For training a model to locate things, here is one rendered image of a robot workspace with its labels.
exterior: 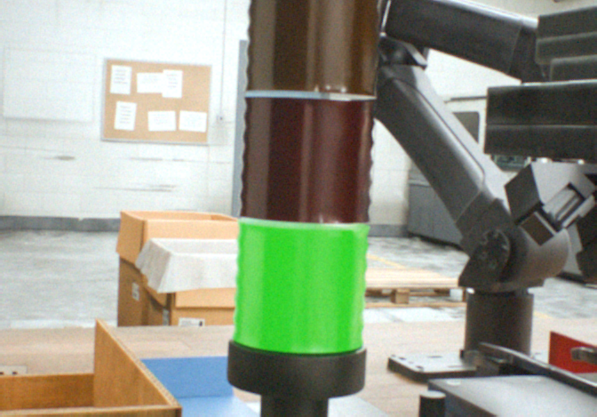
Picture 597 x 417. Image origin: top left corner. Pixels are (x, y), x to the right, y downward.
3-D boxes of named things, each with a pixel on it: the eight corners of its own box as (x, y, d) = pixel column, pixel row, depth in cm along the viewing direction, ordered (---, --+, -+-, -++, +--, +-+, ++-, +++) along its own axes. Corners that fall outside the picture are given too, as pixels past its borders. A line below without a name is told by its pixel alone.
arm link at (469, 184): (582, 248, 93) (395, 25, 110) (539, 251, 88) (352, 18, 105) (541, 292, 96) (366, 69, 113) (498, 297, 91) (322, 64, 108)
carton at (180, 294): (310, 381, 406) (315, 257, 403) (154, 386, 387) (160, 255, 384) (265, 347, 469) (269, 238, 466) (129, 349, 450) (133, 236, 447)
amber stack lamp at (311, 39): (345, 100, 31) (350, -10, 31) (399, 97, 28) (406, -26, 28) (226, 92, 30) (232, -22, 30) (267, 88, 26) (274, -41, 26)
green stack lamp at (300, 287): (333, 324, 32) (338, 218, 31) (386, 350, 28) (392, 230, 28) (216, 327, 30) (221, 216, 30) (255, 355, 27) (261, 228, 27)
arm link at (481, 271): (567, 228, 95) (517, 223, 100) (511, 231, 90) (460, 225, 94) (562, 295, 96) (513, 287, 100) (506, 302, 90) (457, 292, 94)
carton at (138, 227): (246, 347, 468) (252, 221, 465) (133, 349, 449) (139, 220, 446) (211, 324, 521) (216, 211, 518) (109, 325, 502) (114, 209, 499)
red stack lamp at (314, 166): (339, 213, 31) (345, 105, 31) (392, 225, 28) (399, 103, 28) (221, 211, 30) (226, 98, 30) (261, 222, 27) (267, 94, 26)
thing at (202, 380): (226, 394, 74) (227, 354, 74) (308, 459, 60) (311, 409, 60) (131, 399, 71) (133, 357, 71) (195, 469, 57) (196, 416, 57)
